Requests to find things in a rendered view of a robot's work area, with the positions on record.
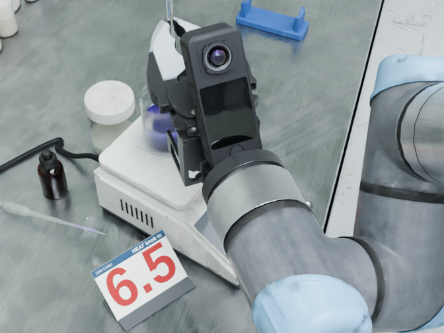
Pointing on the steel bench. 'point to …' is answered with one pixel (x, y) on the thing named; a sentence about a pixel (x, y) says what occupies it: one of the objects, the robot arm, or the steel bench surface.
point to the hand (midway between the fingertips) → (171, 22)
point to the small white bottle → (7, 19)
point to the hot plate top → (148, 169)
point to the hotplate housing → (162, 221)
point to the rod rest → (273, 21)
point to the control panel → (203, 224)
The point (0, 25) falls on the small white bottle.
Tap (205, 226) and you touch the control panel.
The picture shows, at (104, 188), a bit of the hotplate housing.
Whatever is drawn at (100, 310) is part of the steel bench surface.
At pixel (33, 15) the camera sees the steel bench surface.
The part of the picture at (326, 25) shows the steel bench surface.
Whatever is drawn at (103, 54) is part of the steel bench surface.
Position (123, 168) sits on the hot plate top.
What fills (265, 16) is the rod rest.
